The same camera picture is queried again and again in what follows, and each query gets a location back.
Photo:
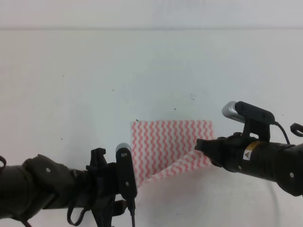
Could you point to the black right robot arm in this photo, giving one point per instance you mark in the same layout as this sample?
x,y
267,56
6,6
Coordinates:
x,y
251,153

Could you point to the pink white striped towel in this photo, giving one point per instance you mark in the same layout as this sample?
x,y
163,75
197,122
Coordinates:
x,y
163,149

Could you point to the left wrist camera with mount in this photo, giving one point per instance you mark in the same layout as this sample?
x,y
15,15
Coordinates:
x,y
125,174

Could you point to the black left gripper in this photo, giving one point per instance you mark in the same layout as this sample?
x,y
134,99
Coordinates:
x,y
105,200

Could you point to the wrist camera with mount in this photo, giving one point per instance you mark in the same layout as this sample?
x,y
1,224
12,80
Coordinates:
x,y
255,119
125,174

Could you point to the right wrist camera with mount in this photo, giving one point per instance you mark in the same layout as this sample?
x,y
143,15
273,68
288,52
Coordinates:
x,y
255,119

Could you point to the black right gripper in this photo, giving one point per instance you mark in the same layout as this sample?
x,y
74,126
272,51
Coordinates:
x,y
226,151

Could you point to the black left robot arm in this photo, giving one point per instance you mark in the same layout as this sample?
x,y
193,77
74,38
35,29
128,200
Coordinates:
x,y
42,184

